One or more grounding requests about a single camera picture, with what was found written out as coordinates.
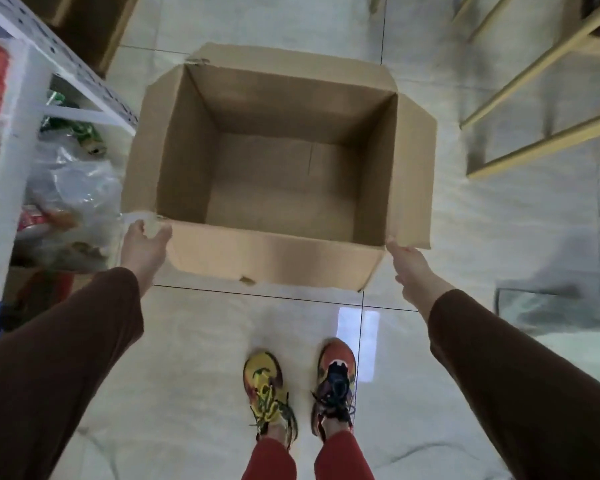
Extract person's right hand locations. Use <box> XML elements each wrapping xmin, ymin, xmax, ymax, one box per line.
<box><xmin>385</xmin><ymin>240</ymin><xmax>456</xmax><ymax>323</ymax></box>

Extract person's left hand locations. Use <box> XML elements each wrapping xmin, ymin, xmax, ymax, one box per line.
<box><xmin>119</xmin><ymin>219</ymin><xmax>173</xmax><ymax>297</ymax></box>

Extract brown cardboard box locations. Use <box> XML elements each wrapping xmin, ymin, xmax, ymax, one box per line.
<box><xmin>17</xmin><ymin>0</ymin><xmax>142</xmax><ymax>78</ymax></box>
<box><xmin>121</xmin><ymin>42</ymin><xmax>438</xmax><ymax>291</ymax></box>

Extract person's right forearm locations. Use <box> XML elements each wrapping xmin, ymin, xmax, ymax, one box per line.
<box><xmin>427</xmin><ymin>289</ymin><xmax>600</xmax><ymax>480</ymax></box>

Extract person's left forearm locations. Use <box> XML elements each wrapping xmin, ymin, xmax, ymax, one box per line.
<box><xmin>0</xmin><ymin>267</ymin><xmax>145</xmax><ymax>480</ymax></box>

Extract clear plastic bag of goods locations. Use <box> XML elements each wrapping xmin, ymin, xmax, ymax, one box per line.
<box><xmin>15</xmin><ymin>137</ymin><xmax>131</xmax><ymax>273</ymax></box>

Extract red bag under shelf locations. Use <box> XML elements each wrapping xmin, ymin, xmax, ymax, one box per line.
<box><xmin>0</xmin><ymin>270</ymin><xmax>76</xmax><ymax>333</ymax></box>

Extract green snack packet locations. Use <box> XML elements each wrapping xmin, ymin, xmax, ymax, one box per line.
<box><xmin>40</xmin><ymin>91</ymin><xmax>107</xmax><ymax>156</ymax></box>

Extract red and black sneaker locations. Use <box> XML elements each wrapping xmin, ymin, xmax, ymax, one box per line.
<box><xmin>310</xmin><ymin>338</ymin><xmax>357</xmax><ymax>442</ymax></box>

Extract white metal shelf rack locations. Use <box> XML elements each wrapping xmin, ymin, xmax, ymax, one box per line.
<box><xmin>0</xmin><ymin>0</ymin><xmax>140</xmax><ymax>305</ymax></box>

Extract yellow sneaker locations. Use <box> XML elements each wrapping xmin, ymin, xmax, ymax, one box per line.
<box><xmin>243</xmin><ymin>351</ymin><xmax>299</xmax><ymax>443</ymax></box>

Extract person's red trousers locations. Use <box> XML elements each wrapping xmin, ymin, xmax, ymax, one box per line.
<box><xmin>241</xmin><ymin>431</ymin><xmax>376</xmax><ymax>480</ymax></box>

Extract light wooden frame furniture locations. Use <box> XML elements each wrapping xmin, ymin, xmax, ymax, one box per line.
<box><xmin>452</xmin><ymin>0</ymin><xmax>600</xmax><ymax>180</ymax></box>

